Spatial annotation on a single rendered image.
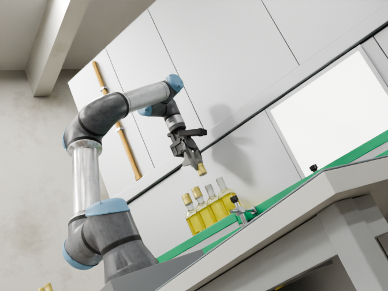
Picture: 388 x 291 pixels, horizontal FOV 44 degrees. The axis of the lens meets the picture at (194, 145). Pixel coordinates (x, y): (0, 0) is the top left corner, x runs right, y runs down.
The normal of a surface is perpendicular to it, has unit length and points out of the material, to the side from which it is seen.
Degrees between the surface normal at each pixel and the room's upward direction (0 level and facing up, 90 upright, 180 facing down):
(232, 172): 90
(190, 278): 90
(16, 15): 180
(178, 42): 90
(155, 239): 90
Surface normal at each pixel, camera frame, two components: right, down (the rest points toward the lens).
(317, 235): -0.80, 0.11
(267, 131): -0.56, -0.09
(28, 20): 0.39, 0.85
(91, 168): 0.51, -0.58
